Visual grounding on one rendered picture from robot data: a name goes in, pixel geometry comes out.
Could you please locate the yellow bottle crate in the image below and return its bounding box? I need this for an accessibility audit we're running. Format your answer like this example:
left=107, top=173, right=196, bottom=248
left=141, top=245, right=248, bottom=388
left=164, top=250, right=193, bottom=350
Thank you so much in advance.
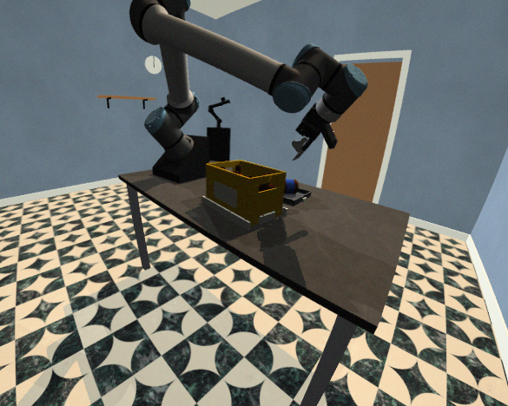
left=206, top=160, right=287, bottom=226

